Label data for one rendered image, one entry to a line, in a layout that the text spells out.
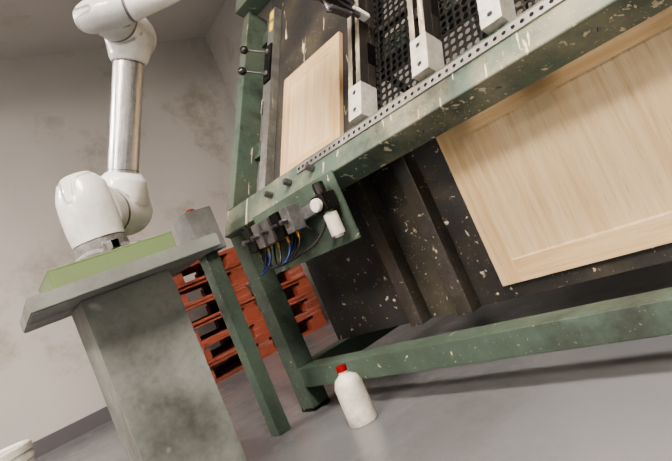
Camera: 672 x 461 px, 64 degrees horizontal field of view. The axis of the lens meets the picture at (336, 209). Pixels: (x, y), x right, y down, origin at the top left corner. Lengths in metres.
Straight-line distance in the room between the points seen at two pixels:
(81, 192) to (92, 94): 4.25
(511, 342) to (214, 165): 4.73
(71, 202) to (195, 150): 4.27
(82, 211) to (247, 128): 1.06
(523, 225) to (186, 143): 4.66
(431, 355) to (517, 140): 0.70
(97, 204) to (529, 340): 1.27
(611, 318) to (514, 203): 0.45
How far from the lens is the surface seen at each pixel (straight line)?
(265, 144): 2.24
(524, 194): 1.66
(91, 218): 1.68
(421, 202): 1.79
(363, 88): 1.74
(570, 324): 1.48
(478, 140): 1.69
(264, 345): 4.49
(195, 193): 5.74
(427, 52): 1.55
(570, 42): 1.34
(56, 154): 5.62
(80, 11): 1.89
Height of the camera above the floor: 0.57
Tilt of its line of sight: 4 degrees up
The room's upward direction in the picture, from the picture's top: 23 degrees counter-clockwise
